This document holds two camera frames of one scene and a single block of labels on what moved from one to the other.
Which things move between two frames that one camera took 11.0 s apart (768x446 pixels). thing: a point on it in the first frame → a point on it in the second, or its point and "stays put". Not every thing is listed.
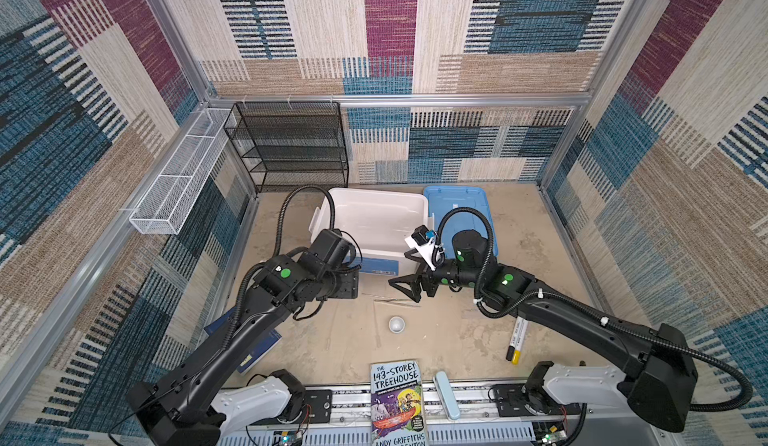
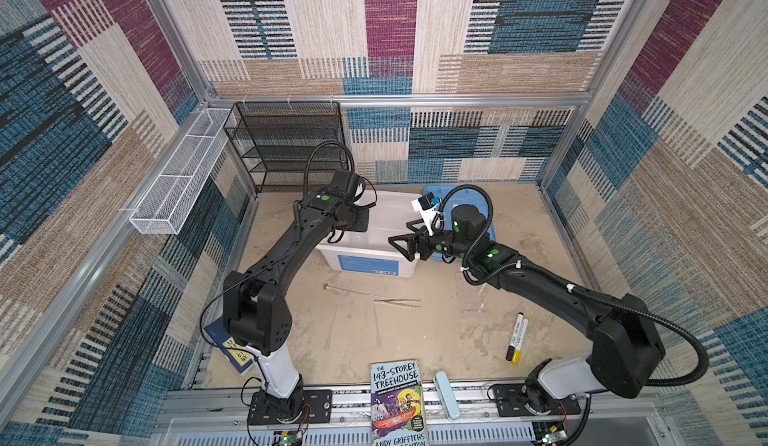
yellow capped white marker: [520, 341] stays put
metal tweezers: [407, 302] stays put
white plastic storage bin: [379, 221] stays put
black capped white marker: [514, 339] stays put
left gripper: [349, 286] → [362, 220]
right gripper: [413, 281] → [422, 239]
